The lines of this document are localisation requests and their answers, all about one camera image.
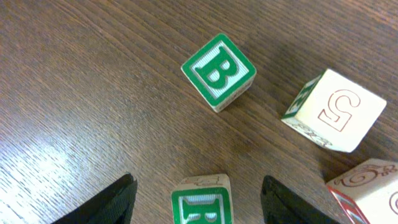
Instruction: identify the green R wooden block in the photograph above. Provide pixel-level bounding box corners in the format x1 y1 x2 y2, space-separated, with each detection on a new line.
170 174 234 224

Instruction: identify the plain wooden block number five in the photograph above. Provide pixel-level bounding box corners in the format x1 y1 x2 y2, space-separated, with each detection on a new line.
281 68 387 153

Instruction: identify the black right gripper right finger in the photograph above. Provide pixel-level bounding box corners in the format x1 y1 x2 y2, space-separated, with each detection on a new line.
261 175 338 224

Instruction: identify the green B wooden block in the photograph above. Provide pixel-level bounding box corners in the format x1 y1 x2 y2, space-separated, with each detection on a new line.
181 33 257 113

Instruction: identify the red U wooden block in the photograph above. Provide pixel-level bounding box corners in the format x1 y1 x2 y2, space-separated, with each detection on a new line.
326 159 397 224

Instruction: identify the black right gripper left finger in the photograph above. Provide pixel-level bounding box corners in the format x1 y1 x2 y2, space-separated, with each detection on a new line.
55 173 137 224

